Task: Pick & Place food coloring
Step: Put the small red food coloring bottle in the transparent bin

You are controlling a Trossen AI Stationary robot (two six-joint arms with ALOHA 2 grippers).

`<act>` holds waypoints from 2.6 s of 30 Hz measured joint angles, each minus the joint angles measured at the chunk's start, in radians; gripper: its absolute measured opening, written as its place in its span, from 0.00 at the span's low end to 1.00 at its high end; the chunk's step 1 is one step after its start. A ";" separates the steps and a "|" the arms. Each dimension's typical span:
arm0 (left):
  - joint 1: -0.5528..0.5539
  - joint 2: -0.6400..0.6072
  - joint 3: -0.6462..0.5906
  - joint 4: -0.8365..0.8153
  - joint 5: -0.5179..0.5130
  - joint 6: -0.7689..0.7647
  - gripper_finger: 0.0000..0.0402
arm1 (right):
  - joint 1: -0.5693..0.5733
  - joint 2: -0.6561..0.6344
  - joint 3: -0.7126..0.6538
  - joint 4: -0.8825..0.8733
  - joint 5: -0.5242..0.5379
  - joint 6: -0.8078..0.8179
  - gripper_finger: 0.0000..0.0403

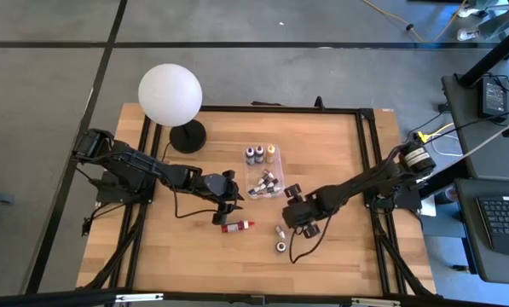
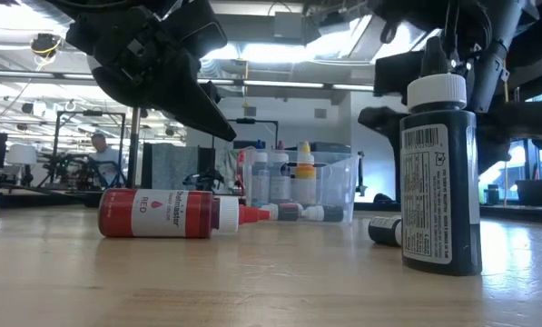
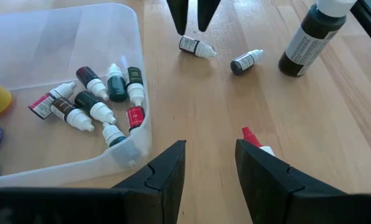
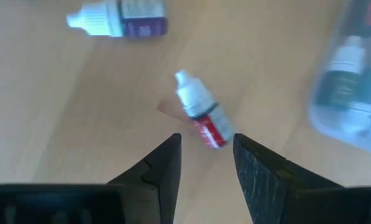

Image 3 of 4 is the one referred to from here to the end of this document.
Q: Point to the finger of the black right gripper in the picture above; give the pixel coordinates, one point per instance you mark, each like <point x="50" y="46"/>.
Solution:
<point x="207" y="12"/>
<point x="179" y="14"/>

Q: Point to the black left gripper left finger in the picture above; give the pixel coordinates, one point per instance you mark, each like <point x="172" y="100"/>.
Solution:
<point x="79" y="205"/>

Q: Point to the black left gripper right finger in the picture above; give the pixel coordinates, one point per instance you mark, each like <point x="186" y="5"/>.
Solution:
<point x="297" y="202"/>

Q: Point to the small red dropper bottle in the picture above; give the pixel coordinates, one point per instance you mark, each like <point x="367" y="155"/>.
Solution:
<point x="135" y="117"/>
<point x="189" y="45"/>

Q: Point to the small navy dropper bottle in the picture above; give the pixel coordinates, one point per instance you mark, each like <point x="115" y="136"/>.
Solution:
<point x="244" y="62"/>

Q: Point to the small dark dropper bottle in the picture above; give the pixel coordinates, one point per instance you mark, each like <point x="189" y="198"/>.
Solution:
<point x="135" y="76"/>
<point x="85" y="101"/>

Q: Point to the small teal dropper bottle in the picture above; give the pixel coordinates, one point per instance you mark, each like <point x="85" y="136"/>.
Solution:
<point x="117" y="87"/>
<point x="113" y="133"/>

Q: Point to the large red food coloring bottle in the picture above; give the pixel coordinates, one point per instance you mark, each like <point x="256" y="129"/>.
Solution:
<point x="250" y="137"/>

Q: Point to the small brown dropper bottle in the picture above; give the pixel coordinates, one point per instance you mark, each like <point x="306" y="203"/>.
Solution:
<point x="64" y="109"/>

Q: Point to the clear plastic bin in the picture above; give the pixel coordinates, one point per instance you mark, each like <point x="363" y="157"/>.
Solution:
<point x="79" y="37"/>

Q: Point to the small pink-label dropper bottle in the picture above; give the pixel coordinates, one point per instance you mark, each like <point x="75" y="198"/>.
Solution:
<point x="42" y="105"/>

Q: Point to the large black food coloring bottle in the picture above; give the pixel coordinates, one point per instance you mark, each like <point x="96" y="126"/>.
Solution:
<point x="312" y="34"/>

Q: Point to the small maroon dropper bottle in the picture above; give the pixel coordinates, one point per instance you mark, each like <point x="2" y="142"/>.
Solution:
<point x="85" y="76"/>

